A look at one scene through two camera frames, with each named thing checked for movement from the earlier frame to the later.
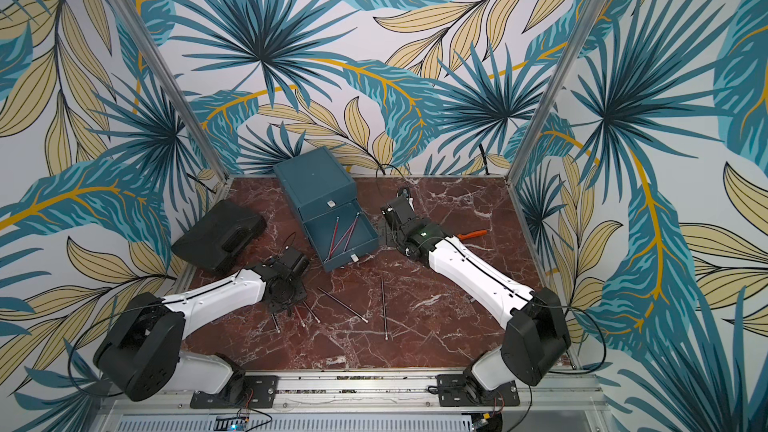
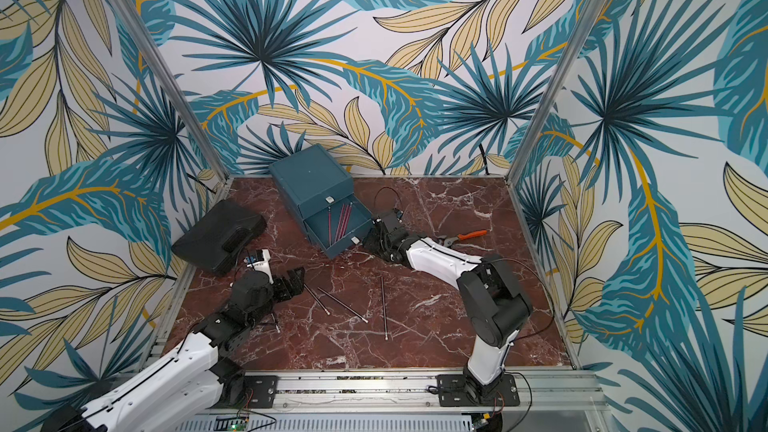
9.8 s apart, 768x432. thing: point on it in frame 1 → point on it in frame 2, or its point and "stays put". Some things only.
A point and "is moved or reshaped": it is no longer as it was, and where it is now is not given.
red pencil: x=348 y=231 → x=345 y=220
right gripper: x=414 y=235 → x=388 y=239
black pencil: x=384 y=309 stays put
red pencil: x=352 y=231 → x=343 y=221
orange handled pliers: x=471 y=234 stays put
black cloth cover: x=220 y=235 stays put
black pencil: x=352 y=311 stays put
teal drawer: x=342 y=235 is moved or reshaped
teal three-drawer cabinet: x=323 y=194 stays put
